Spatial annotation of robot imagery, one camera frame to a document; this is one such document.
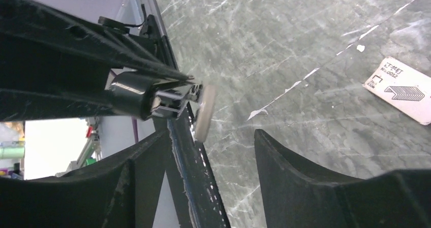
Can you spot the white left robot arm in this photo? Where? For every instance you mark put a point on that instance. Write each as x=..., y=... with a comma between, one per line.
x=57, y=65

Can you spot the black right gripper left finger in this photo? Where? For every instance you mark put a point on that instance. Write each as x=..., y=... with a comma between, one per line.
x=87, y=193

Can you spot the white staple box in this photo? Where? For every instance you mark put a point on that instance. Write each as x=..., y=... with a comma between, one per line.
x=403, y=87

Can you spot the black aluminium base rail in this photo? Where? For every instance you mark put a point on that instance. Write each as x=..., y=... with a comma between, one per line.
x=164, y=180

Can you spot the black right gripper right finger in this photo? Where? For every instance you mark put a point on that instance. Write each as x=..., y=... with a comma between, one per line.
x=297, y=192

